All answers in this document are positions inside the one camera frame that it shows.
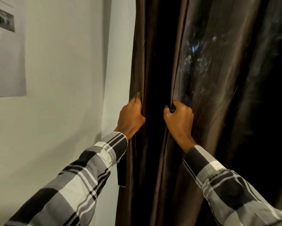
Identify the person's left hand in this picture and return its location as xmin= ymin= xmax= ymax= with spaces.
xmin=114 ymin=92 xmax=146 ymax=141

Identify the person's right hand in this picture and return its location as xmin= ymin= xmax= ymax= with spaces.
xmin=163 ymin=100 xmax=198 ymax=153

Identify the dark brown curtain panel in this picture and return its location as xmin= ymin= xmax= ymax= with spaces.
xmin=119 ymin=0 xmax=166 ymax=226
xmin=149 ymin=0 xmax=282 ymax=226

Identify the person's right forearm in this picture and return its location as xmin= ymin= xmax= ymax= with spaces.
xmin=183 ymin=145 xmax=282 ymax=226

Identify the person's left forearm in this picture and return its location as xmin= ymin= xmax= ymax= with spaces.
xmin=4 ymin=132 xmax=129 ymax=226

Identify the white paper wall poster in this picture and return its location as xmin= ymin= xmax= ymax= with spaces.
xmin=0 ymin=0 xmax=27 ymax=98

